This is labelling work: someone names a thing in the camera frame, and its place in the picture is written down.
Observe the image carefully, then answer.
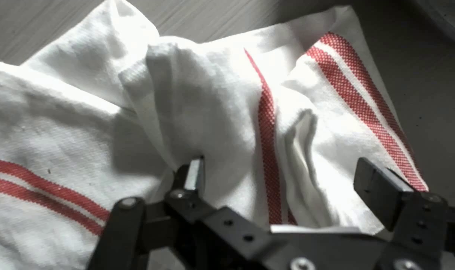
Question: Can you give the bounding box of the white towel with red stripes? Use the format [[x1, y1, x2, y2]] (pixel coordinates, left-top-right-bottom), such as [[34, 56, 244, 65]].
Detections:
[[0, 0, 431, 270]]

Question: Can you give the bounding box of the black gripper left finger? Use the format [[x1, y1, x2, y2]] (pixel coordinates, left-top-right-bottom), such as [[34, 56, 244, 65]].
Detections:
[[89, 156, 277, 270]]

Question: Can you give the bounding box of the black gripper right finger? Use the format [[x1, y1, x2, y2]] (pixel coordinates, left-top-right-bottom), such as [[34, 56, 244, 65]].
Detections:
[[353, 156, 455, 270]]

